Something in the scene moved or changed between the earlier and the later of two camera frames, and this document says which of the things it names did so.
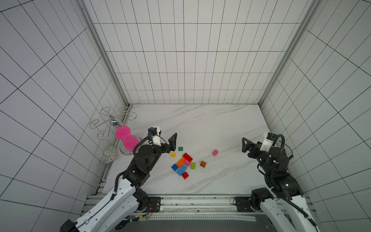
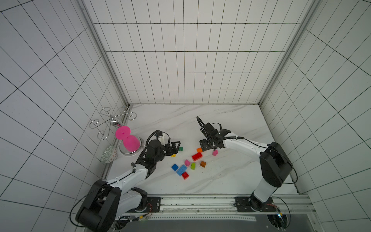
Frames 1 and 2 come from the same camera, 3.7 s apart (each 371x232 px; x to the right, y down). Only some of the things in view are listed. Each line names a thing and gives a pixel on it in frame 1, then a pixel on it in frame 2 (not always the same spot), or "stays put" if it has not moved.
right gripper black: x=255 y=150 → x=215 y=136
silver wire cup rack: x=113 y=120 stays put
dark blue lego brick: x=175 y=167 stays put
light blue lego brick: x=181 y=170 stays put
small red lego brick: x=185 y=175 stays put
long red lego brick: x=187 y=157 → x=197 y=156
